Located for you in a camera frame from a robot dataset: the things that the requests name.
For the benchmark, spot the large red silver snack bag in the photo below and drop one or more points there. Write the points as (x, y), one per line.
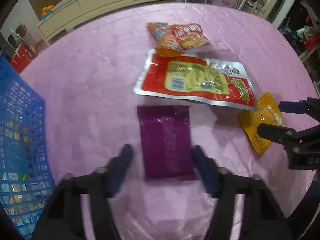
(189, 77)

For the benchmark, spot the yellow snack pouch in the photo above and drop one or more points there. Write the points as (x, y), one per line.
(267, 113)

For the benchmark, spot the blue plastic basket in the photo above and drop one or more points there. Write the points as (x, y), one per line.
(26, 179)

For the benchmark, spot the pile of oranges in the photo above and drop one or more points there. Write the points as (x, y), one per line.
(47, 9)

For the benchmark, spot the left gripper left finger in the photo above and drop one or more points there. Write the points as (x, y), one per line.
(62, 216)

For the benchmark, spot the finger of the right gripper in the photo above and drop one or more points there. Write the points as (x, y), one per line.
(310, 106)
(285, 135)

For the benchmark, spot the red chips snack bag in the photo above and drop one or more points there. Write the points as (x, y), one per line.
(189, 35)

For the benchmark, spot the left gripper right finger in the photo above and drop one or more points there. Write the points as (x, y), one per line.
(262, 217)

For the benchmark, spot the orange cartoon snack bag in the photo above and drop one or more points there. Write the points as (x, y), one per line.
(166, 43)

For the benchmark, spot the red paper bag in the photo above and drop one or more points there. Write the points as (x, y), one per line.
(22, 57)

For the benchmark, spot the purple snack packet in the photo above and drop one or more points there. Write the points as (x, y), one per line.
(166, 142)

